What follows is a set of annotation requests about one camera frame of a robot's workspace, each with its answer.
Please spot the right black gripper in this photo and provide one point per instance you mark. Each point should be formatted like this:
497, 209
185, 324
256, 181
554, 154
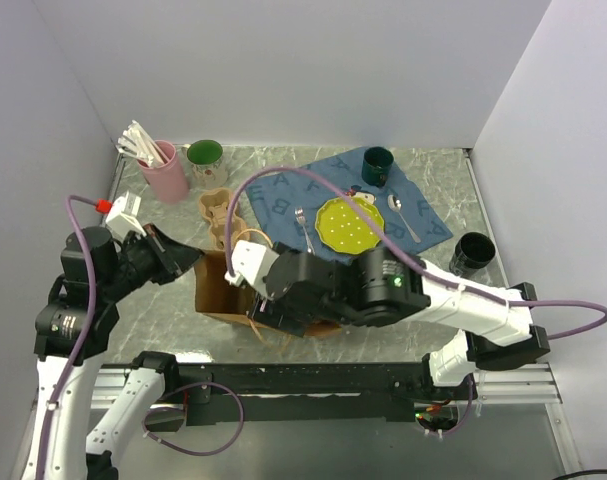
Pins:
271, 311

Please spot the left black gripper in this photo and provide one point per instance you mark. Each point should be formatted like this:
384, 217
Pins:
179, 255

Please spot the brown paper bag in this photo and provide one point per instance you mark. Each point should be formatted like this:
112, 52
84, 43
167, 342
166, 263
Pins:
216, 298

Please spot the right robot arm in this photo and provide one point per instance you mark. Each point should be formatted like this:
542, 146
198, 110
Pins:
376, 289

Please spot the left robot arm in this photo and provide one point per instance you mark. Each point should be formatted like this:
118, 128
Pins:
72, 334

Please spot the cardboard cup carrier tray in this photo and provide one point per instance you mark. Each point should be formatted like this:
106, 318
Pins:
213, 206

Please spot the yellow green dotted plate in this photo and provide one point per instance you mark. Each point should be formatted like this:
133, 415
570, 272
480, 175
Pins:
342, 230

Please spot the pink straw holder cup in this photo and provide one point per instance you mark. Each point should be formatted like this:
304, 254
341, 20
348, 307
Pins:
168, 182

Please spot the silver fork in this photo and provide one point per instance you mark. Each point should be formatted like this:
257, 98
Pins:
301, 220

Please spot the blue letter print cloth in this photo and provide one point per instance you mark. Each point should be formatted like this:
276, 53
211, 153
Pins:
274, 199

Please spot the green inside ceramic mug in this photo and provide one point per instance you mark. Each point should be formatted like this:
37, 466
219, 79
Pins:
207, 160

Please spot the small santa figurine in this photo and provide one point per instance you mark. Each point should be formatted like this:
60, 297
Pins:
356, 191

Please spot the silver spoon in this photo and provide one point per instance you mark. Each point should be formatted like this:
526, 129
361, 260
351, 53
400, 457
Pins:
395, 205

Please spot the dark teal mug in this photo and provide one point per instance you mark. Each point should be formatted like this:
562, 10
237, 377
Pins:
377, 163

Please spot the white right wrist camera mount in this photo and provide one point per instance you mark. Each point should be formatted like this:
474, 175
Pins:
251, 263

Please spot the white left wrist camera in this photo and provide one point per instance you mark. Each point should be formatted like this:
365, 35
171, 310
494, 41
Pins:
122, 215

